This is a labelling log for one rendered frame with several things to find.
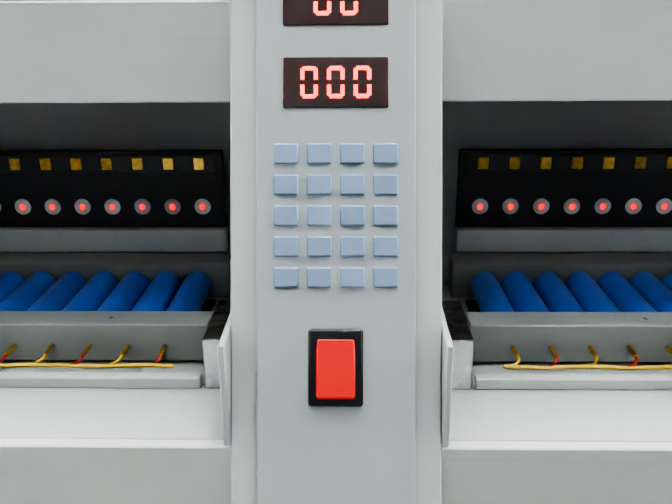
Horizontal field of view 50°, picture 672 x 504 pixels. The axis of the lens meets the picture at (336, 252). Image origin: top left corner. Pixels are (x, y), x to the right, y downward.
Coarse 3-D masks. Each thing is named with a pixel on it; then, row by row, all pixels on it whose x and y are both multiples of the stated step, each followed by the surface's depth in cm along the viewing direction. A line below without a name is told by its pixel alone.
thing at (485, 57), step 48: (480, 0) 32; (528, 0) 32; (576, 0) 32; (624, 0) 32; (480, 48) 32; (528, 48) 32; (576, 48) 32; (624, 48) 32; (480, 96) 33; (528, 96) 33; (576, 96) 33; (624, 96) 33
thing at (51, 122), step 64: (0, 128) 52; (64, 128) 52; (128, 128) 52; (192, 128) 52; (448, 128) 52; (512, 128) 52; (576, 128) 52; (640, 128) 51; (448, 192) 52; (448, 256) 52
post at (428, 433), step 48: (240, 0) 32; (432, 0) 32; (240, 48) 32; (432, 48) 32; (240, 96) 32; (432, 96) 32; (240, 144) 32; (432, 144) 32; (240, 192) 32; (432, 192) 32; (240, 240) 32; (432, 240) 32; (240, 288) 32; (432, 288) 32; (240, 336) 32; (432, 336) 32; (240, 384) 32; (432, 384) 32; (240, 432) 32; (432, 432) 32; (240, 480) 32; (432, 480) 32
